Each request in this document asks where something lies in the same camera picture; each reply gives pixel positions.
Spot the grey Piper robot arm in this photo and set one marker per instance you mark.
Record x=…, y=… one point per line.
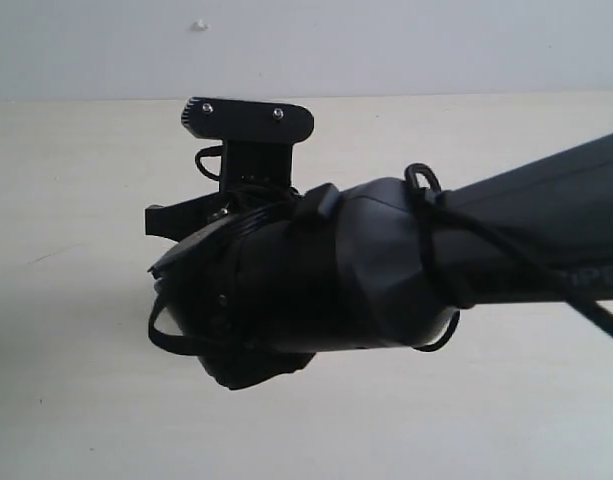
x=261, y=287

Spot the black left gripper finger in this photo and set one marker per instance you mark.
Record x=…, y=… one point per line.
x=182, y=219

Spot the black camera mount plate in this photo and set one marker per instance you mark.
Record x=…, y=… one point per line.
x=257, y=138

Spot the white blob on wall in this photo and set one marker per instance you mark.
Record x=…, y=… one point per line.
x=200, y=26

